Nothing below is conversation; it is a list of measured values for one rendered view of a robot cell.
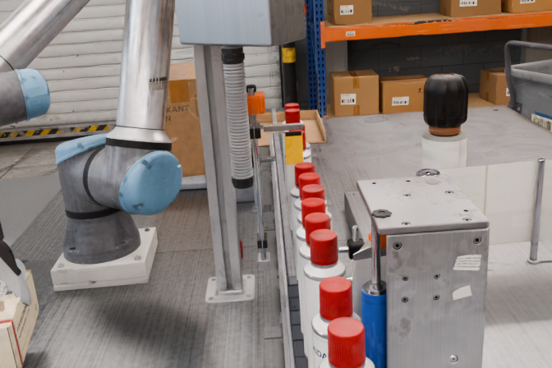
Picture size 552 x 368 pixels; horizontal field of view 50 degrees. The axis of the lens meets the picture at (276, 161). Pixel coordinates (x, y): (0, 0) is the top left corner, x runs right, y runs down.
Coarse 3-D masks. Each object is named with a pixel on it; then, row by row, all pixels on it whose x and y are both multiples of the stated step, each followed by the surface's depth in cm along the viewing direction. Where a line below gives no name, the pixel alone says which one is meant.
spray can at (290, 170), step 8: (304, 136) 114; (304, 144) 114; (304, 152) 114; (304, 160) 114; (288, 168) 115; (288, 176) 116; (288, 184) 116; (288, 192) 117; (288, 200) 118; (288, 208) 119
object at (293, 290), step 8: (280, 136) 187; (280, 144) 179; (280, 200) 136; (280, 208) 132; (288, 288) 99; (296, 288) 99; (288, 296) 97; (296, 296) 97; (296, 304) 95; (296, 312) 92; (296, 320) 90; (296, 328) 88; (296, 336) 86; (296, 344) 85; (296, 352) 83; (296, 360) 81; (304, 360) 81
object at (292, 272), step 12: (276, 120) 173; (276, 132) 161; (276, 144) 151; (276, 156) 141; (288, 216) 107; (288, 228) 102; (288, 240) 98; (288, 252) 94; (288, 264) 90; (288, 276) 87
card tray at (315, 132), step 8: (280, 112) 222; (304, 112) 222; (312, 112) 222; (248, 120) 219; (256, 120) 222; (264, 120) 222; (272, 120) 222; (280, 120) 223; (304, 120) 222; (312, 120) 222; (320, 120) 207; (312, 128) 211; (320, 128) 207; (264, 136) 204; (312, 136) 201; (320, 136) 200; (264, 144) 196
